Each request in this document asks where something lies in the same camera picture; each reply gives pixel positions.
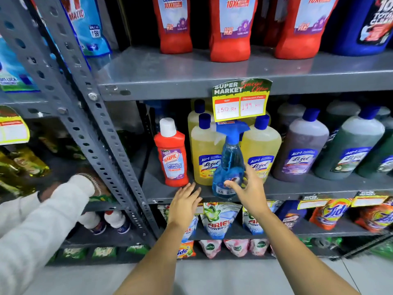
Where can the person's left hand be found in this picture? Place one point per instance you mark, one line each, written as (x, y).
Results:
(182, 205)

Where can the person's right hand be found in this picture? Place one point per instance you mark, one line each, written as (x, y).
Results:
(254, 196)

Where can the person's right thumb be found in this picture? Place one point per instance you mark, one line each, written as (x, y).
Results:
(232, 185)

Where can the person's left thumb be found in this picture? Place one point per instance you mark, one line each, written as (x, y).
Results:
(197, 202)

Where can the blue glass cleaner spray bottle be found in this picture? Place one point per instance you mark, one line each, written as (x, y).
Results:
(228, 162)

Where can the person's left forearm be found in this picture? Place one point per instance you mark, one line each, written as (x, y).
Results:
(153, 261)

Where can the person's right forearm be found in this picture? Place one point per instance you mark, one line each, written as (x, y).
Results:
(294, 261)

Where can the green white detergent pouch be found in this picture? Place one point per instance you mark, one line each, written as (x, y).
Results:
(219, 219)
(253, 225)
(192, 227)

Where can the yellow floor cleaner bottle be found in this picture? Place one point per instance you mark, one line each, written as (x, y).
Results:
(204, 156)
(262, 150)
(196, 115)

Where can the pink handwash refill pouch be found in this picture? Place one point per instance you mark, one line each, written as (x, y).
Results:
(210, 248)
(237, 247)
(259, 246)

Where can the small red white-capped cleaner bottle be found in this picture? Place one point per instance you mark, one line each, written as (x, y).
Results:
(172, 159)

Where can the small orange detergent packet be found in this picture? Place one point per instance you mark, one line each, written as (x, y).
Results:
(186, 250)

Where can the dark blue detergent pouch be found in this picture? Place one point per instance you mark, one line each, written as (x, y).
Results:
(290, 215)

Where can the purple floor cleaner bottle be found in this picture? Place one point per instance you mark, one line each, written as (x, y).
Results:
(288, 115)
(299, 150)

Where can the white bottle with blue base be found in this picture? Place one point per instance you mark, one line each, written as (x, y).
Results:
(92, 222)
(118, 221)

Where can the yellow shelf label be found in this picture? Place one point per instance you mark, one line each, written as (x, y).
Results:
(368, 199)
(313, 202)

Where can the yellow and green price sign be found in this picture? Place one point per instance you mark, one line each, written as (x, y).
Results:
(241, 98)

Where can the green packet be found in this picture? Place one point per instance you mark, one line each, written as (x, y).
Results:
(103, 198)

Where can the row of green soap packets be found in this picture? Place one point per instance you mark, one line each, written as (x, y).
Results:
(103, 252)

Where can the grey metal shelving rack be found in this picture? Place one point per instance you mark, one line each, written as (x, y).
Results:
(184, 73)

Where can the green floor cleaner bottle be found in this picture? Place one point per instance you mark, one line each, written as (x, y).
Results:
(350, 147)
(339, 115)
(379, 156)

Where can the large red cleaner bottle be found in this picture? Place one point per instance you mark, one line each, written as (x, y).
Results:
(231, 30)
(174, 27)
(266, 24)
(299, 33)

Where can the yellow green dish liquid pouches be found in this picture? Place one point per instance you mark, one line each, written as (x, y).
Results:
(21, 168)

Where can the yellow price tag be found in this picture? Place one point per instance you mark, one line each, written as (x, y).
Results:
(12, 129)

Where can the large blue cleaner bottle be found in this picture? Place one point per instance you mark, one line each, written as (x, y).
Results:
(359, 27)

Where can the blue detergent refill pouch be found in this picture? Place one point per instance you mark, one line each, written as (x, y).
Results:
(87, 24)

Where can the blue and green detergent pouch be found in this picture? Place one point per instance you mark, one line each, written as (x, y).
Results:
(13, 70)

